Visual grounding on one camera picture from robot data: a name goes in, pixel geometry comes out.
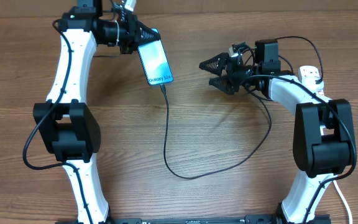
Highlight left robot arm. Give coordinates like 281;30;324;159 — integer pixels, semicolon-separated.
23;1;161;223

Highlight black charging cable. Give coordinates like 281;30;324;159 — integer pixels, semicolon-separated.
159;36;324;180

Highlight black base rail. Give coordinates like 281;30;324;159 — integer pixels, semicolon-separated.
110;214;332;224

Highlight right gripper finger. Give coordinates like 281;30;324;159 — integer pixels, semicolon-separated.
199;52;230;77
209;76;239;95

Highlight white charger plug adapter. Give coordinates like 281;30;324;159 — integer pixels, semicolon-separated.
302;77;324;92

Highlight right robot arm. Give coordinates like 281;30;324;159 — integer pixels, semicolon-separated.
199;39;357;223

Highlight smartphone with light screen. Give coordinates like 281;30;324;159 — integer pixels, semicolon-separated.
138;40;173;86

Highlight white power strip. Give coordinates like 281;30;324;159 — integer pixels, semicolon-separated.
298;65;330;101

